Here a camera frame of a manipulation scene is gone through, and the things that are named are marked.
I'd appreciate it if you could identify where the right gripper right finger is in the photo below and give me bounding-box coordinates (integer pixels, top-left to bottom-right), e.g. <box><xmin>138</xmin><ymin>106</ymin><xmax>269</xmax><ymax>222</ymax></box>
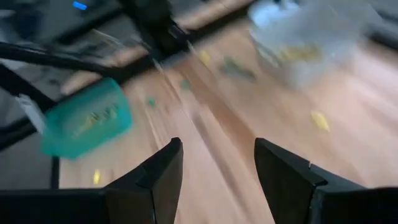
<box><xmin>254</xmin><ymin>138</ymin><xmax>398</xmax><ymax>224</ymax></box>

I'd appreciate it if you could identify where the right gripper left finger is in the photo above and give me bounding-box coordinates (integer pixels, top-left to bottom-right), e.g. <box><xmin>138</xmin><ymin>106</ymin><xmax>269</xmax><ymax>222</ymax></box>
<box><xmin>0</xmin><ymin>137</ymin><xmax>184</xmax><ymax>224</ymax></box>

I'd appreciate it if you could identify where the yellow-green crayon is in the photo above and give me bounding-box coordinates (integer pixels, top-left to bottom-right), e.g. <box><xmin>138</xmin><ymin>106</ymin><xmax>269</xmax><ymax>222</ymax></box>
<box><xmin>79</xmin><ymin>105</ymin><xmax>121</xmax><ymax>133</ymax></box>

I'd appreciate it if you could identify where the green plastic tray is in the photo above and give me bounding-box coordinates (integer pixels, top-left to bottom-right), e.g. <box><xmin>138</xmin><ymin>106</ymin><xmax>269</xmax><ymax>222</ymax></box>
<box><xmin>39</xmin><ymin>77</ymin><xmax>134</xmax><ymax>160</ymax></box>

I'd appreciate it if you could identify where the blue crayon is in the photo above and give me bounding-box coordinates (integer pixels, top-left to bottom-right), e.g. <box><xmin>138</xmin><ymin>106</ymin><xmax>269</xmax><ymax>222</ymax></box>
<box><xmin>220</xmin><ymin>57</ymin><xmax>258</xmax><ymax>82</ymax></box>

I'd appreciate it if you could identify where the white plastic handled bin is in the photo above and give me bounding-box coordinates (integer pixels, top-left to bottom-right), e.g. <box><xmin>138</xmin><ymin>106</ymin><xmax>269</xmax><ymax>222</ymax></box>
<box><xmin>248</xmin><ymin>0</ymin><xmax>379</xmax><ymax>91</ymax></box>

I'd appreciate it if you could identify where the silver metal bracket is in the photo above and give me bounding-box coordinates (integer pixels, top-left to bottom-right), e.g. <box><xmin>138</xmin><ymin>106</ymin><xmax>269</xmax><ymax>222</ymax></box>
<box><xmin>14</xmin><ymin>94</ymin><xmax>47</xmax><ymax>135</ymax></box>

